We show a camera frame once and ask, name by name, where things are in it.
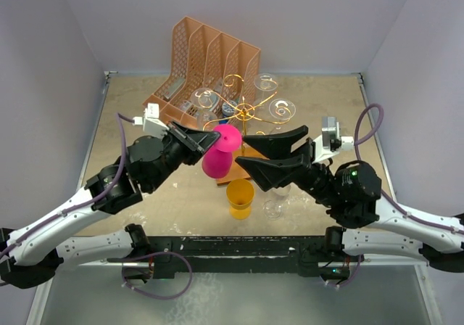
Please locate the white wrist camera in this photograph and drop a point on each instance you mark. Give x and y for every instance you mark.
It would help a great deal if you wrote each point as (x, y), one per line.
(330, 142)
(150, 122)

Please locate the orange plastic file organizer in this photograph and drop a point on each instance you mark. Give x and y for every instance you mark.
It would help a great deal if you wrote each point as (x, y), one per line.
(204, 57)

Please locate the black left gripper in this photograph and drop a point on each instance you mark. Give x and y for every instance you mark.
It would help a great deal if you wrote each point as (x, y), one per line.
(195, 142)

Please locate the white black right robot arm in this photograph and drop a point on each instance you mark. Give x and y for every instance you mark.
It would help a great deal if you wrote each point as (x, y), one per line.
(368, 222)

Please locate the gold wire wine glass rack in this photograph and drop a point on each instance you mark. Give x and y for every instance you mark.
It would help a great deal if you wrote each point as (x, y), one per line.
(246, 112)

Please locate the clear round wine glass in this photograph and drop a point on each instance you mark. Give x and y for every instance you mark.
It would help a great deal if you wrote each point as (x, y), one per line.
(265, 85)

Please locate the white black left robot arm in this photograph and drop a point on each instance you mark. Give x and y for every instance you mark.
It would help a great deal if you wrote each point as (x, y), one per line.
(33, 254)

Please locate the clear flute wine glass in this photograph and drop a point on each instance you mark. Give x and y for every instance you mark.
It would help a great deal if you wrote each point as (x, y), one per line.
(281, 111)

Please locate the clear lying wine glass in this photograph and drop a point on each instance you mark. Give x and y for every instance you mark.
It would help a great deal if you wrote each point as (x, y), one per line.
(276, 202)

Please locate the pink plastic goblet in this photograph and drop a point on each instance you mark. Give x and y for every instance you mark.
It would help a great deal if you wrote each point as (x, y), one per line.
(217, 161)

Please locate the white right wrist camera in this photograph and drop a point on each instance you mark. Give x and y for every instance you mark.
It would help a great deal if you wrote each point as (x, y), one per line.
(330, 142)

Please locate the blue white patterned tin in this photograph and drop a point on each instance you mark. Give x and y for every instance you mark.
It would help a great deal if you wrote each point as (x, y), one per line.
(229, 108)

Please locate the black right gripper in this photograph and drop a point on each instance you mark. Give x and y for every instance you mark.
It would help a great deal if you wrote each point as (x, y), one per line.
(267, 173)

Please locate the clear tall wine glass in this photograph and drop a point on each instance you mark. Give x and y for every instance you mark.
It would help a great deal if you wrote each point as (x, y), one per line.
(205, 100)

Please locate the yellow plastic goblet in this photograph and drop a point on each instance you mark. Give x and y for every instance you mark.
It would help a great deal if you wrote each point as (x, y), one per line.
(240, 195)

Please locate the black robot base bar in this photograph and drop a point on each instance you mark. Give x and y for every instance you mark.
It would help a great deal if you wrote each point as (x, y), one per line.
(306, 256)

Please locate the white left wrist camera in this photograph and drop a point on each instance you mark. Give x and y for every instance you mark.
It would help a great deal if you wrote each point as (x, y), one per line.
(150, 122)

